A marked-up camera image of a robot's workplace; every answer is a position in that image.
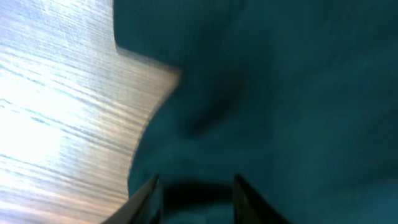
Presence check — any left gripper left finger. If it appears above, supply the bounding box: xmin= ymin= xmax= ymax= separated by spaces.
xmin=102 ymin=175 xmax=162 ymax=224

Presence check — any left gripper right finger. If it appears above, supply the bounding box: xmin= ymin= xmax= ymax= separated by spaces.
xmin=233 ymin=175 xmax=290 ymax=224

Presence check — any black t-shirt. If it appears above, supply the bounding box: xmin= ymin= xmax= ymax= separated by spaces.
xmin=114 ymin=0 xmax=397 ymax=223

